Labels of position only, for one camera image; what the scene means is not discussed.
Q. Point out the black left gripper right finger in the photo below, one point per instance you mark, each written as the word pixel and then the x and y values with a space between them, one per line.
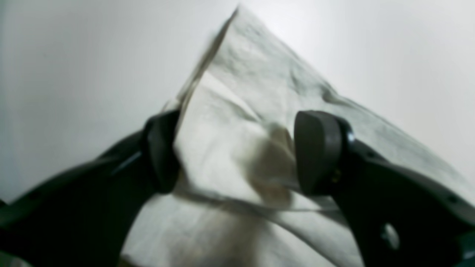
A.
pixel 398 217

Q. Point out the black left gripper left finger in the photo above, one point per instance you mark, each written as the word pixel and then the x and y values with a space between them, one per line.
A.
pixel 81 217

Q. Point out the beige t-shirt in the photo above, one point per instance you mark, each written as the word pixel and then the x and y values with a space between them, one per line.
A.
pixel 237 202

